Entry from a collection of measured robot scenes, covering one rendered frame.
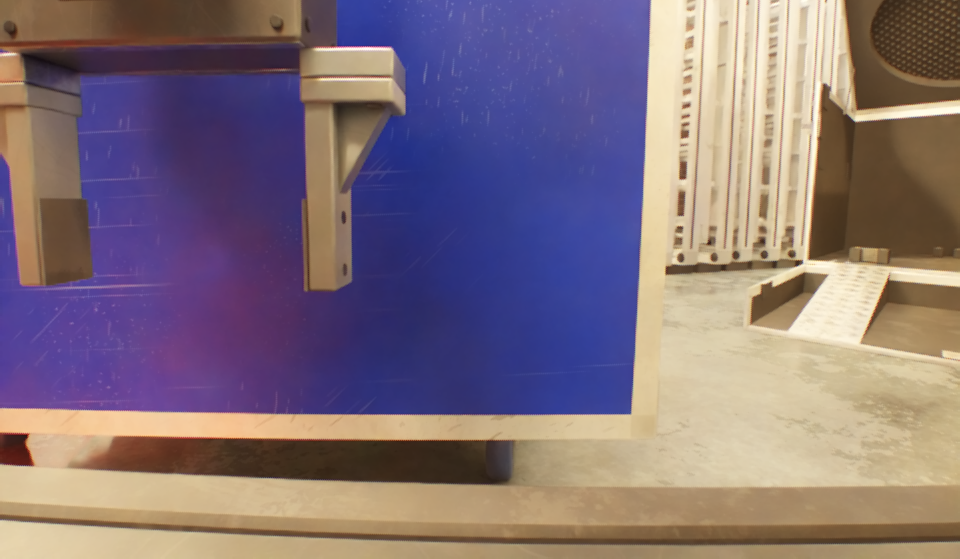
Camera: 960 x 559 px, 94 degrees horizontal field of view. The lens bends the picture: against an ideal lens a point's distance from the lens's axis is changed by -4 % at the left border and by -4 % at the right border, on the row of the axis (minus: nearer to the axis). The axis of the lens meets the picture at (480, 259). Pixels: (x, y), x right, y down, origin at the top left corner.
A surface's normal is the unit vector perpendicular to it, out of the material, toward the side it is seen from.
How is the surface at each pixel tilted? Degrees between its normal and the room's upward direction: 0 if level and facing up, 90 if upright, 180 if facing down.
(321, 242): 90
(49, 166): 90
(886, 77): 143
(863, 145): 90
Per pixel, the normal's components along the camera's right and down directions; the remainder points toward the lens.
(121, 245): 0.03, 0.11
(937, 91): -0.44, 0.84
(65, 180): 1.00, 0.01
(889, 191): -0.73, 0.07
